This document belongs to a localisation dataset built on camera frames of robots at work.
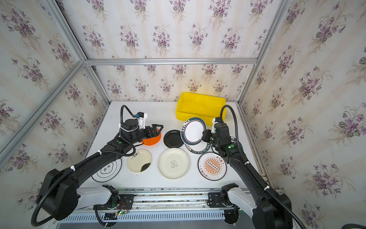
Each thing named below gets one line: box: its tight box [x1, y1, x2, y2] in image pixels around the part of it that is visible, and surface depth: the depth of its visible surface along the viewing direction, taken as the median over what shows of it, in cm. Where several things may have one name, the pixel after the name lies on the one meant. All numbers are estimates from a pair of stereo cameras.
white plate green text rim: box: [184, 141, 213, 155], surface depth 93 cm
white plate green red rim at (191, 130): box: [180, 116, 208, 146], surface depth 88 cm
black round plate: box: [163, 129, 184, 149], surface depth 100 cm
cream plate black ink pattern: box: [126, 148, 153, 173], surface depth 88 cm
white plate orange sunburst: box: [197, 151, 228, 181], surface depth 87 cm
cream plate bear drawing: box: [158, 147, 191, 179], surface depth 89 cm
